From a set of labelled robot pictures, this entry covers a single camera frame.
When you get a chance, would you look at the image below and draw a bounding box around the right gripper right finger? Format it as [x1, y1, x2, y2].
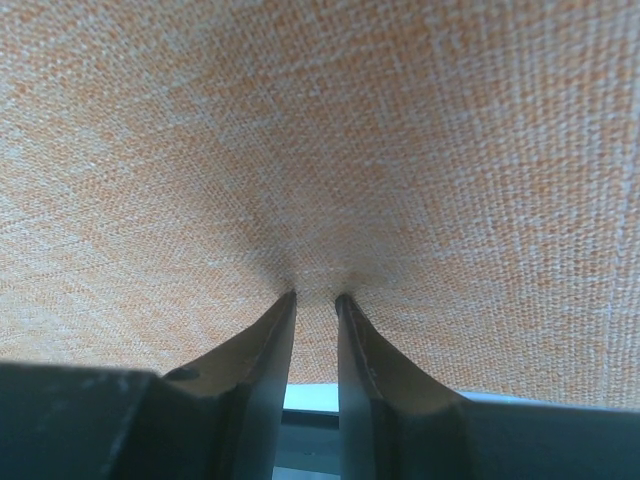
[335, 294, 639, 479]

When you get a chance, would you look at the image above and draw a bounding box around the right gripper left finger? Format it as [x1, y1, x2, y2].
[1, 292, 296, 479]

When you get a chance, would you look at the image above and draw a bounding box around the orange cloth napkin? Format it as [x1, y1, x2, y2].
[1, 1, 639, 409]

